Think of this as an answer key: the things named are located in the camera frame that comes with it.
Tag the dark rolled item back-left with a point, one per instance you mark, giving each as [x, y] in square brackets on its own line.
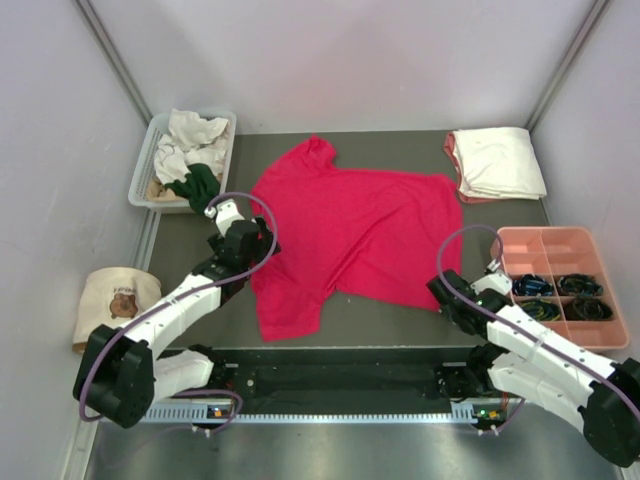
[530, 285]

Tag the red t-shirt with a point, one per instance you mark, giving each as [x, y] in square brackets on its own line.
[361, 232]

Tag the folded cream t-shirt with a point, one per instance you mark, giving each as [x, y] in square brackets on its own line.
[499, 163]

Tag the dark rolled item front-left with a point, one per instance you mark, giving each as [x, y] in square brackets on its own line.
[541, 310]

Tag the cream crumpled shirt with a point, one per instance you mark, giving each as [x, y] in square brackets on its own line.
[190, 130]

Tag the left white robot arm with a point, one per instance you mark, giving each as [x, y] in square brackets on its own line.
[123, 370]

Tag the pink divided plastic tray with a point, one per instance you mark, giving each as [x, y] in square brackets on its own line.
[550, 252]

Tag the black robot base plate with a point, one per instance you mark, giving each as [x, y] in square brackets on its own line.
[359, 380]

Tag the white plastic laundry basket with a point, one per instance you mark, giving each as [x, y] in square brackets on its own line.
[144, 188]

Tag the tan shirt in basket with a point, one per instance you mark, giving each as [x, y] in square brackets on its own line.
[158, 193]

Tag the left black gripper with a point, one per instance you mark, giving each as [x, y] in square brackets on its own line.
[264, 242]

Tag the white printed crumpled shirt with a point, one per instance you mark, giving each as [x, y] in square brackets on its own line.
[172, 160]

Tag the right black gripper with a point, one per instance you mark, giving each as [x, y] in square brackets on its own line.
[444, 310]

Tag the wrist white camera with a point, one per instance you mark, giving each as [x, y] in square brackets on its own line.
[224, 215]
[494, 279]

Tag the dark green shirt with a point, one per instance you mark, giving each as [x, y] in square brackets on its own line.
[199, 187]

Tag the dark rolled item back-right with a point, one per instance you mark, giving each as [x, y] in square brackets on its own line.
[578, 285]

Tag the grey slotted cable duct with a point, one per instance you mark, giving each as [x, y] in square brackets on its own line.
[216, 412]

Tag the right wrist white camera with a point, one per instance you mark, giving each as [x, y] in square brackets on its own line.
[494, 279]

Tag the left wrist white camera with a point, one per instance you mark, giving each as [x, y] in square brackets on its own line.
[224, 215]

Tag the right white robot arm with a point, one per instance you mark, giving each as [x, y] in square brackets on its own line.
[596, 395]

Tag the folded pink t-shirt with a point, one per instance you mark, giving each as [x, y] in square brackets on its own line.
[449, 149]

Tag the cream fabric bear bag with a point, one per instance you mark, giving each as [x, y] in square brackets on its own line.
[112, 296]

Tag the dark rolled item front-right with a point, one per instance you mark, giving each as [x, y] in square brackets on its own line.
[588, 309]

